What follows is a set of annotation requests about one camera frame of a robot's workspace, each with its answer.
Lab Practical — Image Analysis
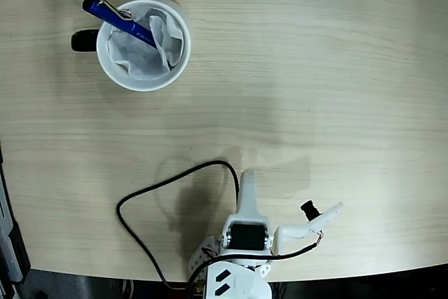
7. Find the black camera cable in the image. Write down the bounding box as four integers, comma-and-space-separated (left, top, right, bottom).
116, 160, 325, 299

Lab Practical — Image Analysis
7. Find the gripper camera with white mount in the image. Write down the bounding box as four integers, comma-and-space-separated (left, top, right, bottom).
274, 200, 344, 256

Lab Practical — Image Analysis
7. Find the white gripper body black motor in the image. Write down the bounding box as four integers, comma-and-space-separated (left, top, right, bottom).
219, 221, 281, 272

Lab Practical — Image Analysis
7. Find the grey black metal rack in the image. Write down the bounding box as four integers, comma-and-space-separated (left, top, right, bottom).
0, 144, 32, 286

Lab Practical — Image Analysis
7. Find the white mug with black handle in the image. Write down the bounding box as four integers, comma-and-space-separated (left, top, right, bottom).
71, 0, 193, 92

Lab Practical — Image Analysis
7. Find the blue pen with metal clip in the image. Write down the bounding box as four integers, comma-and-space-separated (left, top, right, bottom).
82, 0, 158, 48

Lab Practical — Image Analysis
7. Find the crumpled white paper tissue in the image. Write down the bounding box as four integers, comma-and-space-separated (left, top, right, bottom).
107, 7, 185, 81

